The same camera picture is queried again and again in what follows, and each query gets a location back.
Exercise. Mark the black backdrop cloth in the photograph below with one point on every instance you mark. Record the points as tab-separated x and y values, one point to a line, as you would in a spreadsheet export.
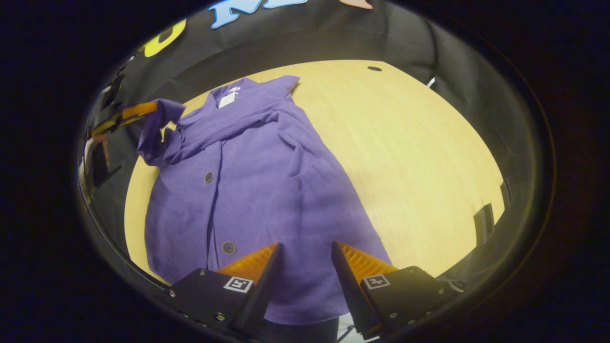
310	33

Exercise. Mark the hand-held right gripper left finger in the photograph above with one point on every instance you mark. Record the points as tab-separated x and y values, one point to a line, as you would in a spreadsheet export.
264	290

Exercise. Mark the black table clamp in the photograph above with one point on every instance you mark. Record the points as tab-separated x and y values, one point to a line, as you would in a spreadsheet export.
505	193
483	224

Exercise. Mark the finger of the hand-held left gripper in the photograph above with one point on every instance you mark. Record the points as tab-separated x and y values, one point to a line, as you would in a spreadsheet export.
138	109

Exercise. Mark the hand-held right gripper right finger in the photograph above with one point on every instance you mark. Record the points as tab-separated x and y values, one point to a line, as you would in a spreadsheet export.
352	295

